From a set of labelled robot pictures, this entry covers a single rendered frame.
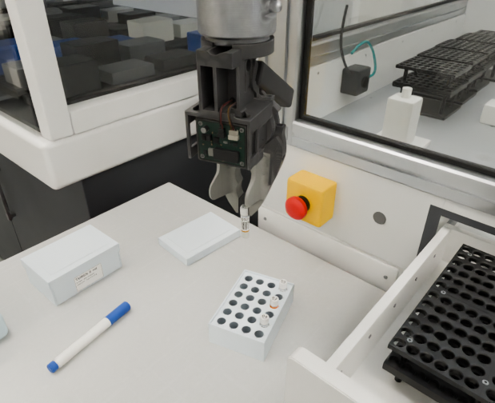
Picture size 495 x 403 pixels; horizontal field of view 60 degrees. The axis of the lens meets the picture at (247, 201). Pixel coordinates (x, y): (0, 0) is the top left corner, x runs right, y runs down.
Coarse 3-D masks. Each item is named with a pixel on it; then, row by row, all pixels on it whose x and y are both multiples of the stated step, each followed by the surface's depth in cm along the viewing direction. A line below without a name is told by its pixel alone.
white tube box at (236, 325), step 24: (240, 288) 66; (264, 288) 66; (288, 288) 66; (216, 312) 61; (240, 312) 61; (264, 312) 61; (216, 336) 60; (240, 336) 58; (264, 336) 58; (264, 360) 58
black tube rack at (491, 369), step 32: (480, 256) 56; (448, 288) 51; (480, 288) 51; (416, 320) 47; (448, 320) 46; (480, 320) 50; (416, 352) 46; (448, 352) 43; (480, 352) 43; (416, 384) 43; (448, 384) 43
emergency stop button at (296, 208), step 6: (288, 198) 70; (294, 198) 69; (300, 198) 69; (288, 204) 69; (294, 204) 68; (300, 204) 68; (288, 210) 70; (294, 210) 69; (300, 210) 68; (306, 210) 69; (294, 216) 70; (300, 216) 69
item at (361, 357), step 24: (432, 240) 59; (456, 240) 62; (480, 240) 60; (432, 264) 60; (408, 288) 54; (384, 312) 49; (408, 312) 56; (360, 336) 45; (384, 336) 53; (336, 360) 43; (360, 360) 48; (384, 360) 50; (360, 384) 47; (384, 384) 47
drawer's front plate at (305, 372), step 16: (304, 352) 40; (288, 368) 40; (304, 368) 38; (320, 368) 38; (288, 384) 41; (304, 384) 39; (320, 384) 38; (336, 384) 37; (352, 384) 37; (288, 400) 42; (304, 400) 40; (320, 400) 39; (336, 400) 37; (352, 400) 36; (368, 400) 35
